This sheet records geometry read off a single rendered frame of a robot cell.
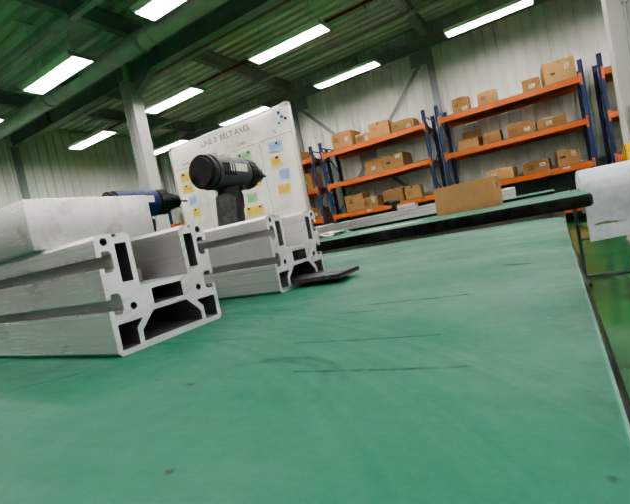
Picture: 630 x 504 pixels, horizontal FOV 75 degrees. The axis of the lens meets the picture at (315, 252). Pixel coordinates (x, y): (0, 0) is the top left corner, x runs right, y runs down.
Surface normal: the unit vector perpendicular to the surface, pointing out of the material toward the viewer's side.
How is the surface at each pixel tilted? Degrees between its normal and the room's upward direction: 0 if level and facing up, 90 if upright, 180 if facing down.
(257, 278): 90
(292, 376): 0
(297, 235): 90
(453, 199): 89
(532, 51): 90
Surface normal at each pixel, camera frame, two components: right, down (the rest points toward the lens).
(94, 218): 0.84, -0.14
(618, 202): -0.39, 0.36
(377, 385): -0.19, -0.98
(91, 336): -0.51, 0.15
